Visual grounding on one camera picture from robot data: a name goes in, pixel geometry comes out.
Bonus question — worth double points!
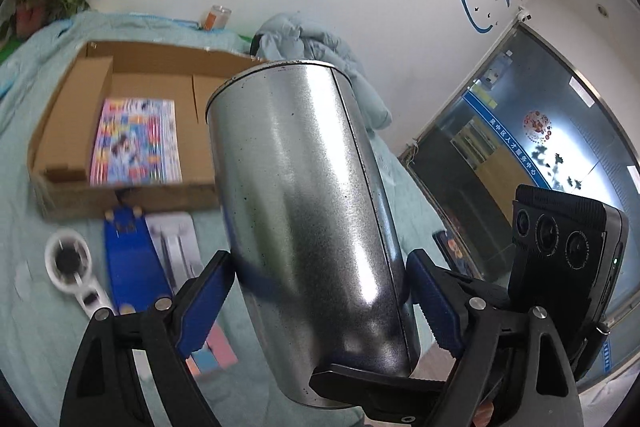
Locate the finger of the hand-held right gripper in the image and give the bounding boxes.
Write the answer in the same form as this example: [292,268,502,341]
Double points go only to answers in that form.
[450,273,513,306]
[309,363,452,427]

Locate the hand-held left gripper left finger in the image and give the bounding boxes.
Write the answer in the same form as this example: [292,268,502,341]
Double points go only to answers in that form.
[60,250,235,427]

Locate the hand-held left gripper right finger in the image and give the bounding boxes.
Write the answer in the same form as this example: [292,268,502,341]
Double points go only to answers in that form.
[406,251,583,427]

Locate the silver metal cup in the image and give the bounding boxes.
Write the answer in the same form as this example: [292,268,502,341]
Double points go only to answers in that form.
[205,62,423,410]

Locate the cardboard box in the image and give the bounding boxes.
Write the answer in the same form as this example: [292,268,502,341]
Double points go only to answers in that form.
[27,41,266,222]

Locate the pastel rubik's cube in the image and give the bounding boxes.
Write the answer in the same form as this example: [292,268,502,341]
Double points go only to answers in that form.
[187,322,238,380]

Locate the blue toy skateboard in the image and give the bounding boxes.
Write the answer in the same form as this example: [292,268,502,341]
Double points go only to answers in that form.
[103,207,176,315]

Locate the glass door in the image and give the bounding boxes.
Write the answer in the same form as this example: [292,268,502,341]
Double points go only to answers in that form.
[400,19,640,393]

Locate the white handheld fan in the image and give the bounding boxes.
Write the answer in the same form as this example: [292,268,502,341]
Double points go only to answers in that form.
[44,229,116,320]

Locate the teal quilted blanket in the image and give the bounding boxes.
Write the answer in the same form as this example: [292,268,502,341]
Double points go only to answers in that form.
[0,11,501,427]

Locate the colourful picture book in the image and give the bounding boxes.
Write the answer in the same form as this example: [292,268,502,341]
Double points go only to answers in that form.
[90,98,183,185]

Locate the light blue puffer jacket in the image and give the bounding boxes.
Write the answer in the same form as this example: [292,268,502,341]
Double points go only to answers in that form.
[250,13,393,132]

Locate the orange drink can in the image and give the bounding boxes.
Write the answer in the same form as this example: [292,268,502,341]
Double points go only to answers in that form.
[201,5,232,31]

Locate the green mat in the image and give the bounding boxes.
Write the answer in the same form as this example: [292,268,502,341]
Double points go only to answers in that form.
[0,34,26,62]

